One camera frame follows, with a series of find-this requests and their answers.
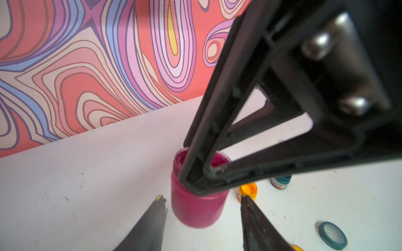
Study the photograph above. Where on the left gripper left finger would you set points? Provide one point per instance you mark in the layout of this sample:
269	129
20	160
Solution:
147	234

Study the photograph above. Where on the teal paint jar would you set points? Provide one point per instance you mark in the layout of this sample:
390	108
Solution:
280	182

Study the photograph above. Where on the teal jar lid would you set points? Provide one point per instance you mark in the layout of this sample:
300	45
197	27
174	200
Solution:
332	236

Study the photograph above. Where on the magenta paint jar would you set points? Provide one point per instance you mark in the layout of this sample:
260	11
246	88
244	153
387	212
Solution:
191	210

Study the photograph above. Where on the orange paint jar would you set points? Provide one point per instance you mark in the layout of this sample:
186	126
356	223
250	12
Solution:
249	189

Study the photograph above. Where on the orange jar lid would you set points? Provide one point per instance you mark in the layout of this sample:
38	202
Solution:
296	248

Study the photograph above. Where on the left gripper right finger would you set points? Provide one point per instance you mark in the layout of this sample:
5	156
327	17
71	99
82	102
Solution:
258	232

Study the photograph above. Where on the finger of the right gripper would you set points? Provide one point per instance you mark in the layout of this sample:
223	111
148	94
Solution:
282	160
241	65

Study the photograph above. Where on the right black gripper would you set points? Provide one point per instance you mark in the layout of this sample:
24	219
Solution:
342	63

